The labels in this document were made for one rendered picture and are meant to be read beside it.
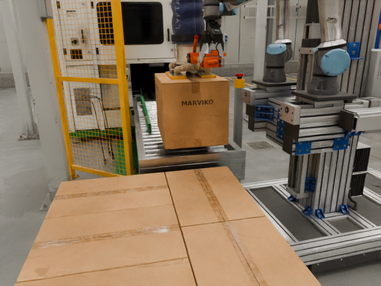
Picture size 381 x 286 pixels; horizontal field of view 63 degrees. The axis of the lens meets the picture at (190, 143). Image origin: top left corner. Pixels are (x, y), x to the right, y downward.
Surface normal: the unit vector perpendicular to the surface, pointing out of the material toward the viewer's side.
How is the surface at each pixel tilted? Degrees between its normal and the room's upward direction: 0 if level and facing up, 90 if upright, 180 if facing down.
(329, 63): 97
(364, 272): 0
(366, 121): 90
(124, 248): 0
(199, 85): 89
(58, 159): 90
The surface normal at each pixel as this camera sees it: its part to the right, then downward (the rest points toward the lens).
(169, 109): 0.18, 0.30
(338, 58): -0.17, 0.44
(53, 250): -0.02, -0.95
